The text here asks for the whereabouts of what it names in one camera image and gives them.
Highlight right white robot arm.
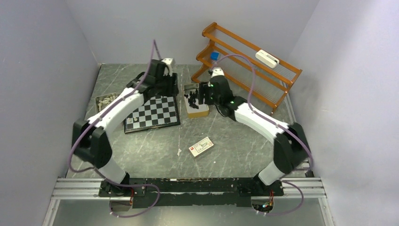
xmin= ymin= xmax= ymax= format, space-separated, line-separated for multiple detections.
xmin=198 ymin=75 xmax=310 ymax=195

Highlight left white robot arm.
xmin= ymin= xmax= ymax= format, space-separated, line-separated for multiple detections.
xmin=71 ymin=58 xmax=178 ymax=196

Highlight tin box black pieces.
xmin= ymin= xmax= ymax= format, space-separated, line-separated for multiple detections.
xmin=183 ymin=83 xmax=209 ymax=119

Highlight tin box white pieces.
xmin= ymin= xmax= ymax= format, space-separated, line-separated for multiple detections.
xmin=95 ymin=92 xmax=119 ymax=113

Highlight black white chessboard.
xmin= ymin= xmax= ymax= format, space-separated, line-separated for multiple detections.
xmin=124 ymin=96 xmax=180 ymax=134

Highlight blue block on rack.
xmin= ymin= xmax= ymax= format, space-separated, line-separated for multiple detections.
xmin=209 ymin=52 xmax=220 ymax=62

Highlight orange wooden rack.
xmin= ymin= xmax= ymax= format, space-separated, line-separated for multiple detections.
xmin=191 ymin=22 xmax=302 ymax=114

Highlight white device on rack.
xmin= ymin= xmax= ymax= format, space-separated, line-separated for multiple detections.
xmin=255 ymin=49 xmax=279 ymax=68

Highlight white red card box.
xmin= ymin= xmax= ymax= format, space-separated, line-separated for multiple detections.
xmin=189 ymin=137 xmax=214 ymax=157

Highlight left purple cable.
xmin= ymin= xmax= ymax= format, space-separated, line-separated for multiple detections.
xmin=68 ymin=39 xmax=161 ymax=218

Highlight purple cable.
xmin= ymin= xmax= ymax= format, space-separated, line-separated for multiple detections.
xmin=68 ymin=39 xmax=161 ymax=218
xmin=210 ymin=54 xmax=314 ymax=217

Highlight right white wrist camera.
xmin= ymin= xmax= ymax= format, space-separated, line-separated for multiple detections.
xmin=211 ymin=67 xmax=225 ymax=78

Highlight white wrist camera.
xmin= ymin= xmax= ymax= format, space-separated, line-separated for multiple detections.
xmin=211 ymin=67 xmax=225 ymax=78
xmin=162 ymin=58 xmax=176 ymax=71

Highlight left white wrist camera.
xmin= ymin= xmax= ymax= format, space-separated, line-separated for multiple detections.
xmin=162 ymin=58 xmax=176 ymax=71

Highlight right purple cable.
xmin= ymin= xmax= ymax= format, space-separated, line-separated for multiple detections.
xmin=210 ymin=54 xmax=314 ymax=217

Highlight black mounting base plate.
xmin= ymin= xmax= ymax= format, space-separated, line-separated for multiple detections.
xmin=98 ymin=178 xmax=284 ymax=209

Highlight aluminium rail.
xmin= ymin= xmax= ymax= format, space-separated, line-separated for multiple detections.
xmin=52 ymin=178 xmax=327 ymax=200

